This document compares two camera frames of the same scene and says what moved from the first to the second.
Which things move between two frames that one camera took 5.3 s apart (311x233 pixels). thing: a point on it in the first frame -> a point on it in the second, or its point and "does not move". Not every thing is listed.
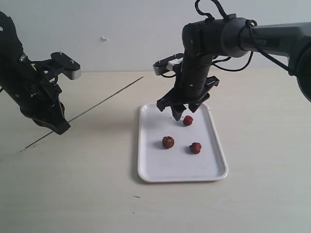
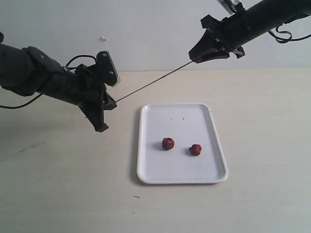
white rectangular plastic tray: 170,150 does not move
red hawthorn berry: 196,147 does not move
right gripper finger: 178,110 -> 207,42
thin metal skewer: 86,111 -> 178,69
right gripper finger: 194,106 -> 217,55
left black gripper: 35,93 -> 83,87
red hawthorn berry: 168,141 does not move
